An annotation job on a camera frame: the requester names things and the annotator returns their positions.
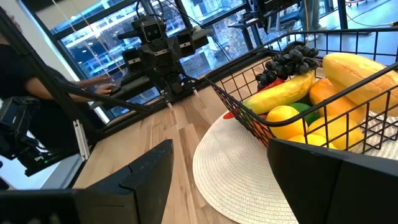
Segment dark purple toy grapes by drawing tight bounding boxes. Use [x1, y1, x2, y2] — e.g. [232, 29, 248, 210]
[254, 45, 321, 91]

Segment green toy lime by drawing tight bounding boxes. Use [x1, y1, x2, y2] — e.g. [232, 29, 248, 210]
[287, 102, 321, 126]

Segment large black-framed window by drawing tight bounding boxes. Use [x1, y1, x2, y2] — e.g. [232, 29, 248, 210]
[18, 0, 346, 103]

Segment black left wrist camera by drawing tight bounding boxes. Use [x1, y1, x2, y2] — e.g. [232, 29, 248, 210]
[132, 16, 168, 45]

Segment silver aluminium bracket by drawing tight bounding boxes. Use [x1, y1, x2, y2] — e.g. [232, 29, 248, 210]
[73, 119, 91, 161]

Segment yellow toy banana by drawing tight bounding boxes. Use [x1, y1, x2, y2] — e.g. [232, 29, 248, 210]
[243, 70, 317, 115]

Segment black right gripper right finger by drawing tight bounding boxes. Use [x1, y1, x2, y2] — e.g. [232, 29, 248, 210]
[267, 138, 398, 224]

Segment person's hand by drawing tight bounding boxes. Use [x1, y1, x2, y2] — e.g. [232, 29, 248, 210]
[95, 83, 116, 96]

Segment yellow toy lemon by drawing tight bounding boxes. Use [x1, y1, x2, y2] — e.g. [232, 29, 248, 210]
[287, 133, 338, 150]
[266, 105, 308, 141]
[307, 115, 364, 151]

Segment red toy chili pepper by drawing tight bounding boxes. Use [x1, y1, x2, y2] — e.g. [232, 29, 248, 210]
[259, 78, 285, 93]

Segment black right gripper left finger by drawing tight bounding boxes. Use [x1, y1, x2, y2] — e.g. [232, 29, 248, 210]
[0, 139, 175, 224]

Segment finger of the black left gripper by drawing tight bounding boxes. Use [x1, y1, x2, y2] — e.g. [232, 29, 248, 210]
[176, 30, 197, 58]
[122, 48, 145, 75]

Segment person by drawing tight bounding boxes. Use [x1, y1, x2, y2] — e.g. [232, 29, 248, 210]
[300, 0, 327, 41]
[0, 9, 116, 156]

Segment black wire basket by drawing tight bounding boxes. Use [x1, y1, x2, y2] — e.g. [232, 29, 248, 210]
[203, 27, 398, 154]

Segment yellow toy mango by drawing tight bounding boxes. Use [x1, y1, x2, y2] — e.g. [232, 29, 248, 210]
[322, 52, 398, 118]

